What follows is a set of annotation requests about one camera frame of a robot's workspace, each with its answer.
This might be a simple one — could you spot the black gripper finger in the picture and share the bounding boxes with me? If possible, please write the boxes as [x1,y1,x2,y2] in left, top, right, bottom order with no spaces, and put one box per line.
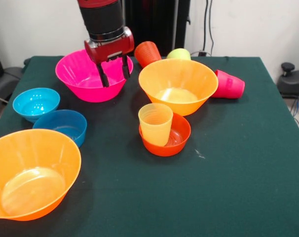
[97,62,110,88]
[121,54,130,80]

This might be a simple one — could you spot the dark blue bowl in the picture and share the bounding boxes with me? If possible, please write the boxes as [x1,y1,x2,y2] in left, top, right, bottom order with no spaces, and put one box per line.
[33,110,88,149]

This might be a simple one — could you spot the red cup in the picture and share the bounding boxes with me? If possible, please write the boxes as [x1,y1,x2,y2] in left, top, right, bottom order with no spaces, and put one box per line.
[211,69,246,99]

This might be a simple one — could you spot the dark green tablecloth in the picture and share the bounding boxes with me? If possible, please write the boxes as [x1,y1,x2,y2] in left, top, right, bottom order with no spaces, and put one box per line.
[0,55,299,237]

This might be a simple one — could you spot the green cup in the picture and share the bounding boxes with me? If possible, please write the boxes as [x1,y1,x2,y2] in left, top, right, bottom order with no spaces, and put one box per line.
[166,48,191,61]

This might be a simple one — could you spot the orange cup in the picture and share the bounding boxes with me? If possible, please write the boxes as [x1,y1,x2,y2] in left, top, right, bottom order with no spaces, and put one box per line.
[134,41,162,68]

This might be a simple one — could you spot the black hanging cable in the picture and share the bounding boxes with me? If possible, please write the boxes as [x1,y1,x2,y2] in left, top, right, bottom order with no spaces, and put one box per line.
[203,0,214,56]

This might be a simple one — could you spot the light blue bowl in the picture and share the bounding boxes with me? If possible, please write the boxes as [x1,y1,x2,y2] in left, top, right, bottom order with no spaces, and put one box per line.
[12,87,61,123]

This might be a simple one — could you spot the small red bowl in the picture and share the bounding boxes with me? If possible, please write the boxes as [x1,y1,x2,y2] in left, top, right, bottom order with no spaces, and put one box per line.
[139,113,192,157]

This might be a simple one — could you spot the black stand base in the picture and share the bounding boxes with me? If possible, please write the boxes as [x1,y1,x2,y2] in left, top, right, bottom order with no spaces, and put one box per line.
[276,62,299,99]
[0,66,24,102]

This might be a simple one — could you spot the large pink bowl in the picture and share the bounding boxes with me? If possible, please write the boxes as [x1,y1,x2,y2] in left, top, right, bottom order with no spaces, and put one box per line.
[55,48,134,103]

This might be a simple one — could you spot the yellow cup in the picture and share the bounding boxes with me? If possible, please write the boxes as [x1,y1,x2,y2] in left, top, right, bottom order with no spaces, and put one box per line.
[138,103,174,147]

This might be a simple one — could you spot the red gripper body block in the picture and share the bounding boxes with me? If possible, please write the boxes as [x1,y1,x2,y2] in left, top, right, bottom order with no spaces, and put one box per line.
[84,26,135,65]

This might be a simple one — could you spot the large orange bowl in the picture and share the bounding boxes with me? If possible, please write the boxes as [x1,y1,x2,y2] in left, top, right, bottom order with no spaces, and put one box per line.
[0,128,82,222]
[138,58,219,117]

